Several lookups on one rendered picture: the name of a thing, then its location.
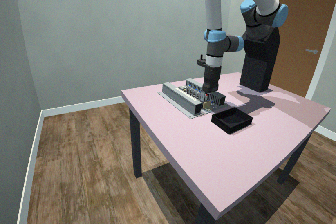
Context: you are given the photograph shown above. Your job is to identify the grey relay panel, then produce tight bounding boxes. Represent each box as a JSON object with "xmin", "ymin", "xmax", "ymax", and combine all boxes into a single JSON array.
[{"xmin": 158, "ymin": 78, "xmax": 228, "ymax": 119}]

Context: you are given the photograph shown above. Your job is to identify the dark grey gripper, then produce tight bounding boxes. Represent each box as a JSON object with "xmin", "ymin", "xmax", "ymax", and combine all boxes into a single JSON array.
[{"xmin": 197, "ymin": 54, "xmax": 223, "ymax": 102}]

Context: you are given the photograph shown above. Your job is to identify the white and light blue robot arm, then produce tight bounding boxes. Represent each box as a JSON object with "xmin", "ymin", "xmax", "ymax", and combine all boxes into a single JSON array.
[{"xmin": 204, "ymin": 0, "xmax": 288, "ymax": 58}]

